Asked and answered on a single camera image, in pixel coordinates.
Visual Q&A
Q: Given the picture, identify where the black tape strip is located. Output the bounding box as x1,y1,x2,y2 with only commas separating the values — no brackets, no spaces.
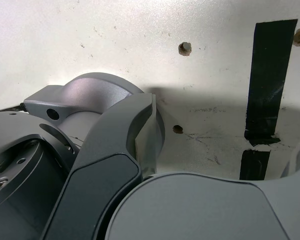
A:
239,19,299,181

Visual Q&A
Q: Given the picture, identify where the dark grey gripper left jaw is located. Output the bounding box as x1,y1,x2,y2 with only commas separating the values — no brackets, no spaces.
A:
41,92,158,240

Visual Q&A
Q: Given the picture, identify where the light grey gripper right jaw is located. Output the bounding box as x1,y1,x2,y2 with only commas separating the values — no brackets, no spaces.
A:
103,136,300,240

